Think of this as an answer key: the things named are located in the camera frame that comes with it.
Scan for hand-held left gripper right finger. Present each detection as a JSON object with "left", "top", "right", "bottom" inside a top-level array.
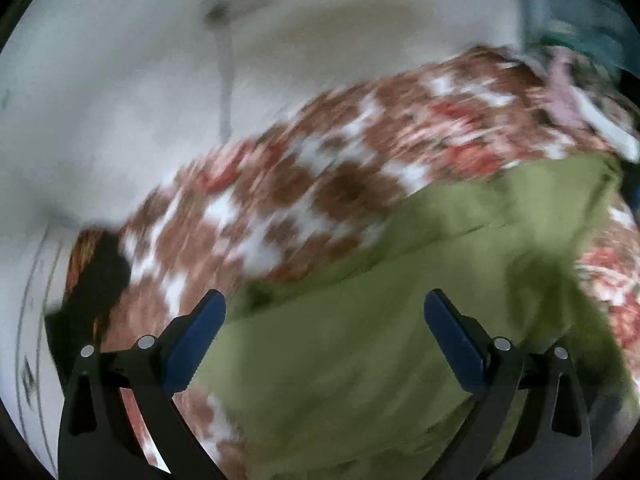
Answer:
[{"left": 422, "top": 289, "right": 594, "bottom": 480}]

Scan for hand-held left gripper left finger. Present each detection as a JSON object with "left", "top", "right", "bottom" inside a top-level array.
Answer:
[{"left": 57, "top": 289, "right": 228, "bottom": 480}]

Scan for green garment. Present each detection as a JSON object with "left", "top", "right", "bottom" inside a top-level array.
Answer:
[{"left": 192, "top": 152, "right": 636, "bottom": 480}]

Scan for black and orange cloth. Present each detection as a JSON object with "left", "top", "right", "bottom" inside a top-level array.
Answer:
[{"left": 44, "top": 227, "right": 133, "bottom": 386}]

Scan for brown floral blanket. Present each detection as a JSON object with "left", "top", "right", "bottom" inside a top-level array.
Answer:
[{"left": 65, "top": 45, "right": 640, "bottom": 480}]

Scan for white cloth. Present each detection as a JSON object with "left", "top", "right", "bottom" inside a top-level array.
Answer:
[{"left": 577, "top": 92, "right": 640, "bottom": 162}]

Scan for pink cloth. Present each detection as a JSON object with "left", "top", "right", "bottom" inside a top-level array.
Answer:
[{"left": 544, "top": 49, "right": 601, "bottom": 133}]

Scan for teal cloth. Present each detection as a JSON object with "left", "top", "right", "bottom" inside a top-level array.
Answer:
[{"left": 520, "top": 0, "right": 640, "bottom": 78}]

